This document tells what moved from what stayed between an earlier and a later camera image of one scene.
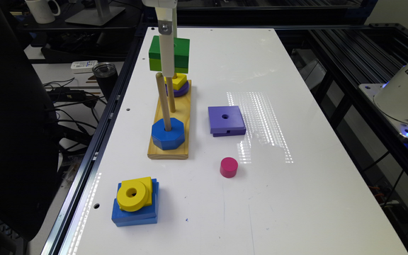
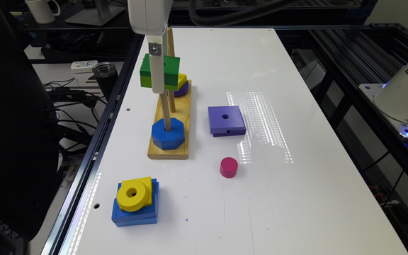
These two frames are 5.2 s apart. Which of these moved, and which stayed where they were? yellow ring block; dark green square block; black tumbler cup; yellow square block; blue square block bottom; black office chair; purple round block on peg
Moved: dark green square block
Stayed: purple round block on peg; black tumbler cup; yellow ring block; black office chair; blue square block bottom; yellow square block
